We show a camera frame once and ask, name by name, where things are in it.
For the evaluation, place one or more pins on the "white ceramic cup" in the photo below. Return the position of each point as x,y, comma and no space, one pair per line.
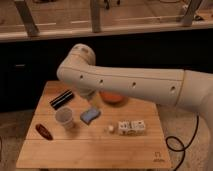
64,116

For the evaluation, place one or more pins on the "wooden table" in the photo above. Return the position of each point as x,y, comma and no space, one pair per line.
92,146

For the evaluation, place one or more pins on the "small white ball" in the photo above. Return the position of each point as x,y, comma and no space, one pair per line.
110,128

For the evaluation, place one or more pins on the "orange bowl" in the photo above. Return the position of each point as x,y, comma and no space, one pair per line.
111,98

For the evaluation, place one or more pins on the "left metal frame post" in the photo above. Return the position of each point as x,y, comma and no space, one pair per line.
26,17

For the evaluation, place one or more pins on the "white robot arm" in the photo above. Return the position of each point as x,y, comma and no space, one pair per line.
186,89

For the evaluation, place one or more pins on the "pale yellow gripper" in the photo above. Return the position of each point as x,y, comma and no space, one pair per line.
94,101

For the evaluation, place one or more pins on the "white printed box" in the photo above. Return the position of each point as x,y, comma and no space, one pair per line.
136,127

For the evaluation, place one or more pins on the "blue sponge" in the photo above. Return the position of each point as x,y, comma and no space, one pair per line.
88,116

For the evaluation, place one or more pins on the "black striped rectangular case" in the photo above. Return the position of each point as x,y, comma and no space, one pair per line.
62,99

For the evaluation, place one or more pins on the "middle metal frame post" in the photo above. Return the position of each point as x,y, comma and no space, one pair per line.
95,16

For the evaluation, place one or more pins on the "metal frame post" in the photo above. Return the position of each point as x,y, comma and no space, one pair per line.
189,14
95,16
26,17

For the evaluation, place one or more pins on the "right metal frame post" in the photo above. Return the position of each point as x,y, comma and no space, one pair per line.
189,14

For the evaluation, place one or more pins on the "dark red oval object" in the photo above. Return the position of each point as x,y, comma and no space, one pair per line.
43,132

